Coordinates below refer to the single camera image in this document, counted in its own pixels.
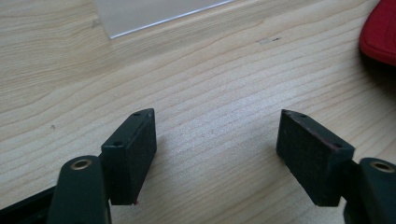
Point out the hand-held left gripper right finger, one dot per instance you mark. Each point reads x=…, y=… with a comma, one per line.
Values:
x=314, y=155

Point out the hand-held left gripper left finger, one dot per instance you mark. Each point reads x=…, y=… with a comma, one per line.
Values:
x=129, y=158

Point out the red rounded object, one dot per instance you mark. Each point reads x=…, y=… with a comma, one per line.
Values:
x=379, y=34

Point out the clear plastic sheet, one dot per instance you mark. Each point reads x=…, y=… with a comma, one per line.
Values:
x=146, y=14

